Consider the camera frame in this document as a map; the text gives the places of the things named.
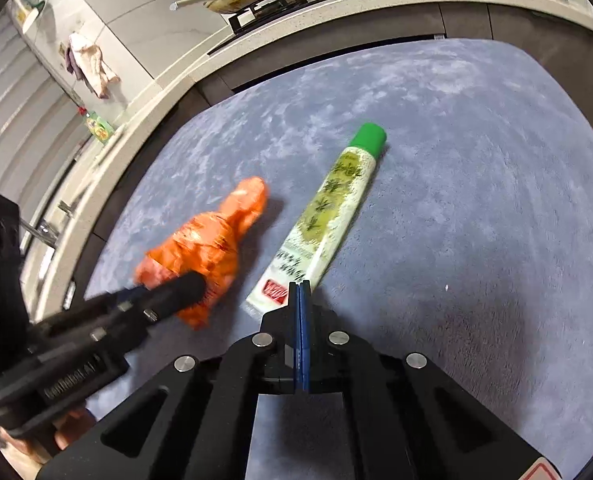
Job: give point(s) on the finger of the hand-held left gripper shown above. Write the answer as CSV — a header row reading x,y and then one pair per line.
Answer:
x,y
176,292
121,335

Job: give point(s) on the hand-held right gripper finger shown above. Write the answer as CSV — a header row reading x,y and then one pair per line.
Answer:
x,y
305,342
292,332

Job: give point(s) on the orange wrapper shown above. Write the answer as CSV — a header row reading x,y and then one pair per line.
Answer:
x,y
211,240

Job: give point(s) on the white tube with green cap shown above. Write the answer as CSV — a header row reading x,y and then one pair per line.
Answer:
x,y
326,210

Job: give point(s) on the person's left hand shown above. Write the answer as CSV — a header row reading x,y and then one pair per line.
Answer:
x,y
71,430

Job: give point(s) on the chrome faucet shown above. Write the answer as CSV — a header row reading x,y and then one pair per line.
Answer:
x,y
44,230

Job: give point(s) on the green packet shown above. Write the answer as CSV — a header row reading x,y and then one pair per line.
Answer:
x,y
99,127

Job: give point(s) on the white pink hanging towel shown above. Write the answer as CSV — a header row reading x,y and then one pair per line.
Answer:
x,y
94,62

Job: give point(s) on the purple hanging cloth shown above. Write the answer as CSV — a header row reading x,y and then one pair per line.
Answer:
x,y
73,65

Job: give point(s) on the black gas stove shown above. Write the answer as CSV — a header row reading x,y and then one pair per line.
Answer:
x,y
276,7

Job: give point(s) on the dark kitchen cabinet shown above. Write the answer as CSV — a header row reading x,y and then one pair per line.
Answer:
x,y
476,22

